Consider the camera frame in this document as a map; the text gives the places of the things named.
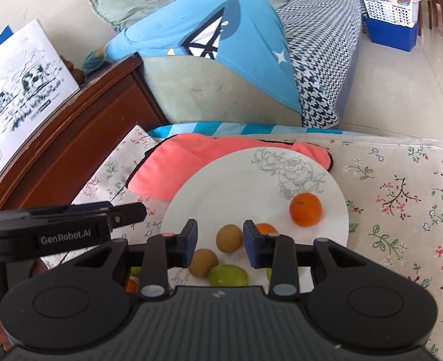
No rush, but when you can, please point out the brown wooden headboard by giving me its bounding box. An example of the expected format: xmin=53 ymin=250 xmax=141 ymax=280
xmin=0 ymin=54 xmax=167 ymax=215

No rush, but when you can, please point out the blue printed blanket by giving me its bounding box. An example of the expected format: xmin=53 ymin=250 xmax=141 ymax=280
xmin=84 ymin=0 xmax=303 ymax=113

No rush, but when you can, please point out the grey-green sofa armrest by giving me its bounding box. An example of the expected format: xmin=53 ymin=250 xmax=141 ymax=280
xmin=140 ymin=54 xmax=303 ymax=125

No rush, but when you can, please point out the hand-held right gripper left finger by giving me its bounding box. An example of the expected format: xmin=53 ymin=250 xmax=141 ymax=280
xmin=69 ymin=219 xmax=198 ymax=301

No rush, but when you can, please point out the blue storage bin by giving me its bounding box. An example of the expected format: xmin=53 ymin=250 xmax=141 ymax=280
xmin=364 ymin=15 xmax=420 ymax=52

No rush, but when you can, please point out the white plastic basket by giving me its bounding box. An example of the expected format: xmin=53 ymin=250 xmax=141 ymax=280
xmin=357 ymin=0 xmax=421 ymax=27

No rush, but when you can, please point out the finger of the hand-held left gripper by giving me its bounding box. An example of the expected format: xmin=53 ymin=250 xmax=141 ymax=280
xmin=106 ymin=202 xmax=147 ymax=230
xmin=70 ymin=202 xmax=113 ymax=213

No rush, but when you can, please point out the floral beige cloth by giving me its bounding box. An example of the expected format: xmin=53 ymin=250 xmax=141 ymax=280
xmin=41 ymin=124 xmax=443 ymax=361

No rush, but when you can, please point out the white printed cardboard box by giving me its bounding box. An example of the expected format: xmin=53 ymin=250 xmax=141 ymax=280
xmin=0 ymin=19 xmax=80 ymax=192

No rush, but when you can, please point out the brown kiwi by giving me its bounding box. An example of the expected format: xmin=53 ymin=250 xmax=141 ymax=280
xmin=216 ymin=224 xmax=243 ymax=252
xmin=188 ymin=248 xmax=219 ymax=277

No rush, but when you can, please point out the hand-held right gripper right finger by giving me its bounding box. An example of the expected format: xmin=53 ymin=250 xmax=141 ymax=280
xmin=243 ymin=220 xmax=376 ymax=301

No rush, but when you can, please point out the houndstooth sofa cover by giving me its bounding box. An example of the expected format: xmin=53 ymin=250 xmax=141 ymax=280
xmin=278 ymin=0 xmax=369 ymax=128

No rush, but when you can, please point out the blue striped cloth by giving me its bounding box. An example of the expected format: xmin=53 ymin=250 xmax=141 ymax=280
xmin=146 ymin=120 xmax=342 ymax=138

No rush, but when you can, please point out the white floral plate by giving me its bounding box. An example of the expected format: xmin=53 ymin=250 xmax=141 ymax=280
xmin=161 ymin=147 xmax=350 ymax=290

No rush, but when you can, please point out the pink towel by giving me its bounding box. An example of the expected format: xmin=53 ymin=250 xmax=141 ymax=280
xmin=127 ymin=133 xmax=333 ymax=201

